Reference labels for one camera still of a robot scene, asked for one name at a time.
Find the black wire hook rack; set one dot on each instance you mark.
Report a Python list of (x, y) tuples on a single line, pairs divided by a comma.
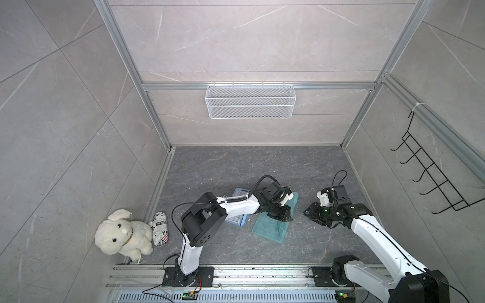
[(454, 200)]

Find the blue clear small ruler box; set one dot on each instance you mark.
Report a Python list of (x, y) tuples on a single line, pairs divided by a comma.
[(237, 218)]

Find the white wire mesh basket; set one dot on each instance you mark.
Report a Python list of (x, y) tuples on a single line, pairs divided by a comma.
[(250, 101)]

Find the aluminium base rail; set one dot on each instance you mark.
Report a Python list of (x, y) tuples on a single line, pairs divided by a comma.
[(225, 277)]

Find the white plush bear toy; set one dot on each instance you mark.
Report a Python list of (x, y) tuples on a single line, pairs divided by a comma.
[(118, 235)]

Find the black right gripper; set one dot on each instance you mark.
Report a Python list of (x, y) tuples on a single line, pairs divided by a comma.
[(312, 213)]

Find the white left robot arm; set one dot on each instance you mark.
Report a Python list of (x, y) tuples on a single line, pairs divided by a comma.
[(205, 217)]

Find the white grille strip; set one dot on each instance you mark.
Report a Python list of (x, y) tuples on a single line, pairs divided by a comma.
[(219, 295)]

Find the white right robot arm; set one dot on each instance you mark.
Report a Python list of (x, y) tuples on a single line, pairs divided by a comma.
[(408, 280)]

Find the teal translucent ruler set case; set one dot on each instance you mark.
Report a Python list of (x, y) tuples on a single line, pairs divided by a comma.
[(272, 229)]

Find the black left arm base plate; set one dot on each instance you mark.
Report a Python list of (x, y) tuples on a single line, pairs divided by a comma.
[(202, 277)]

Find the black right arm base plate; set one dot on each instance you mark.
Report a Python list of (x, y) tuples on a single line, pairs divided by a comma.
[(322, 276)]

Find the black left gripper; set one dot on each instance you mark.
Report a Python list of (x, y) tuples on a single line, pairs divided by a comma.
[(283, 216)]

